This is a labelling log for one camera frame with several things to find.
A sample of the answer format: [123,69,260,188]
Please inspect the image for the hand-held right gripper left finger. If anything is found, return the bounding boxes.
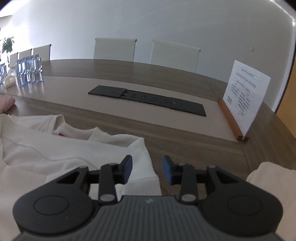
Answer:
[55,155,133,204]

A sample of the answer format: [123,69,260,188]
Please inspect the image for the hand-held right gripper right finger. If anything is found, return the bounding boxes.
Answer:
[162,156,238,204]

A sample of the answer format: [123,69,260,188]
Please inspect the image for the green potted plant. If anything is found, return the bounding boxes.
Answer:
[1,36,15,54]

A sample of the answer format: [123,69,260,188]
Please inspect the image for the beige sweatpants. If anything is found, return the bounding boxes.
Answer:
[246,162,296,234]

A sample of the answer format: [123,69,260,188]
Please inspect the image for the wooden door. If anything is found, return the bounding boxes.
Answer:
[276,102,296,139]

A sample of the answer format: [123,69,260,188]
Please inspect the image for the black table socket panel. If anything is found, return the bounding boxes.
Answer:
[88,85,206,117]

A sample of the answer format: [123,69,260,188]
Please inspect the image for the folded pink garment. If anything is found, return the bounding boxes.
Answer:
[0,95,15,114]

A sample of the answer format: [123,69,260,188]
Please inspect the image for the white sweatshirt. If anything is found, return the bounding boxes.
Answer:
[0,113,162,232]

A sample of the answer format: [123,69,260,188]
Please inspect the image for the paper sign in wooden stand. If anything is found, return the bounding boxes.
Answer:
[218,60,271,142]

